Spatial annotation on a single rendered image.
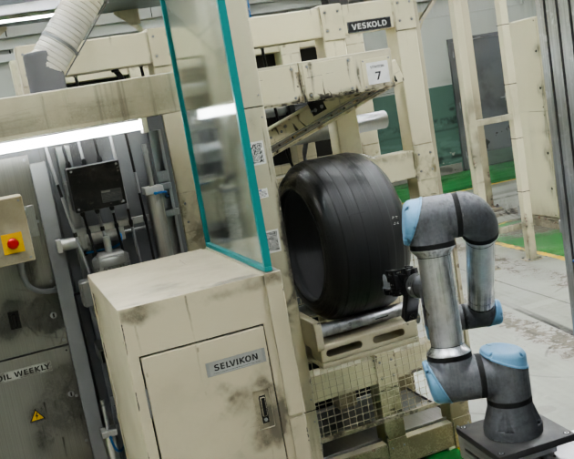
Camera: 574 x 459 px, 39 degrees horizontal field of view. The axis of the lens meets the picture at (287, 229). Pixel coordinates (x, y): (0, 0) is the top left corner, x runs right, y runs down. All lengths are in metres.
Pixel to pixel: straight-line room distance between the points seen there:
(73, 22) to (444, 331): 1.54
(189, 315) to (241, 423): 0.30
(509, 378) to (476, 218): 0.42
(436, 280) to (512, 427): 0.42
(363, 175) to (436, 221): 0.63
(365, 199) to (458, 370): 0.71
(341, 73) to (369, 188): 0.57
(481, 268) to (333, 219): 0.55
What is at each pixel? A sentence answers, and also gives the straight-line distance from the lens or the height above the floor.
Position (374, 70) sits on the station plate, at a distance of 3.07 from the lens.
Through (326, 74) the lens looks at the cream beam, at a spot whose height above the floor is 1.72.
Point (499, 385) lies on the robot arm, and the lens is 2.16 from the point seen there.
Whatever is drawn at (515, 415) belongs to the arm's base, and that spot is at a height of 0.78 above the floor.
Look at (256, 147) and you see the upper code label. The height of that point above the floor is 1.53.
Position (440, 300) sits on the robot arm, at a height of 1.10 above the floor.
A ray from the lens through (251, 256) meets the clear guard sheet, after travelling 2.06.
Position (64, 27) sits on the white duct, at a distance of 2.79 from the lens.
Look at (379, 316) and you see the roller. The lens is 2.75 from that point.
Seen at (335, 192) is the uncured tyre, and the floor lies 1.35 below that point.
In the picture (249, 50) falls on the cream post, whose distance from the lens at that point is 2.62.
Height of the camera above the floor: 1.68
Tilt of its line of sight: 9 degrees down
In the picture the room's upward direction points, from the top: 10 degrees counter-clockwise
